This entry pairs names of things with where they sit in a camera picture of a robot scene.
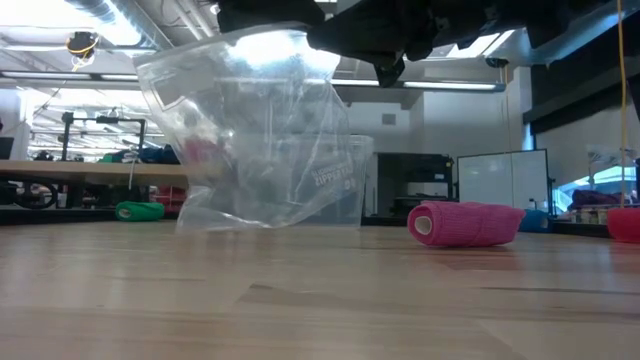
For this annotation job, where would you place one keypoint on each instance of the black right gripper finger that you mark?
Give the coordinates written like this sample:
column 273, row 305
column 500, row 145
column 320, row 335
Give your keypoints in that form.
column 391, row 72

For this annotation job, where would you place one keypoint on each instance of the clear plastic zipper bag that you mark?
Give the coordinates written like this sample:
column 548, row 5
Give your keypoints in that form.
column 240, row 125

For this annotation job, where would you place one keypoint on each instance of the pink elastic bandage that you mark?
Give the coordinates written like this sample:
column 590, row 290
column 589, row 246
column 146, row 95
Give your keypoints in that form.
column 465, row 225

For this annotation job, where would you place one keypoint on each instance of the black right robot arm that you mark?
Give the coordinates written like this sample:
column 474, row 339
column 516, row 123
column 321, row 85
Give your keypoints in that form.
column 550, row 20

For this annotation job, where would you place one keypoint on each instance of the blue bandage roll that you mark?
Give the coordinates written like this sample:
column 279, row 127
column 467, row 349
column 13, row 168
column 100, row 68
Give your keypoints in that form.
column 537, row 221

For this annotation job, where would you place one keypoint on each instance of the green bandage roll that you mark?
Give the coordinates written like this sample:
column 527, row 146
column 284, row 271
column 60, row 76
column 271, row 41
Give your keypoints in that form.
column 142, row 211

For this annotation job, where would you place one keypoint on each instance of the black shelf unit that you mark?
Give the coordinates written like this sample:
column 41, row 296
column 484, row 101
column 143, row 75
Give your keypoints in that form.
column 415, row 180

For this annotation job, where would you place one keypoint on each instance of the clear plastic storage bin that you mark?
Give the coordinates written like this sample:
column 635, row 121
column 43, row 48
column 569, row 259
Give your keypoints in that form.
column 364, row 190

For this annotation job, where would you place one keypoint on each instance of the red box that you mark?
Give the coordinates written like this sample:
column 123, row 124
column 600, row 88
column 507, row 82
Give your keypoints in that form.
column 200, row 149

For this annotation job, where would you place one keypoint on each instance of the white board panel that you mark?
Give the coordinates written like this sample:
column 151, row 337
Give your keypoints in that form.
column 500, row 182

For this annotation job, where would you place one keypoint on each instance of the blue cloth pile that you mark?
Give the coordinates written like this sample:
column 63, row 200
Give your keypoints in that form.
column 160, row 155

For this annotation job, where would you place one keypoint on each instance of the black pipe rig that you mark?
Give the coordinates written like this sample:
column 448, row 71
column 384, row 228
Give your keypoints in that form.
column 105, row 120

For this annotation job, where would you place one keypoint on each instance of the red drawer cabinet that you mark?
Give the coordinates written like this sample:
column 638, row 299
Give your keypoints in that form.
column 167, row 197

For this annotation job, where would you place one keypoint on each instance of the purple bag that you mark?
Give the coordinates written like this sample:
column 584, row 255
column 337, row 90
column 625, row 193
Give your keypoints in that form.
column 595, row 198

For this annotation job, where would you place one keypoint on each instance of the row of small jars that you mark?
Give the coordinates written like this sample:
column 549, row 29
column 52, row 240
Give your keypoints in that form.
column 587, row 216

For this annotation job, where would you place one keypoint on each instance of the dome security camera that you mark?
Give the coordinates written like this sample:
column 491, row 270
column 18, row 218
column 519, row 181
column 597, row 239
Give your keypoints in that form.
column 496, row 62

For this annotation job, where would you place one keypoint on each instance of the grey metal frame workbench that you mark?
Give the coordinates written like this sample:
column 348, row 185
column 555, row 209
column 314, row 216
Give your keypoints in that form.
column 100, row 174

